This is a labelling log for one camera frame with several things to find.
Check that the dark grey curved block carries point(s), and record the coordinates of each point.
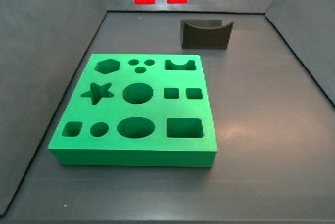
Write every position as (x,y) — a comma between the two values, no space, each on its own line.
(206,34)

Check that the green shape-sorter board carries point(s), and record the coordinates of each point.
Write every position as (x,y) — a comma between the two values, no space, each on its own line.
(139,113)

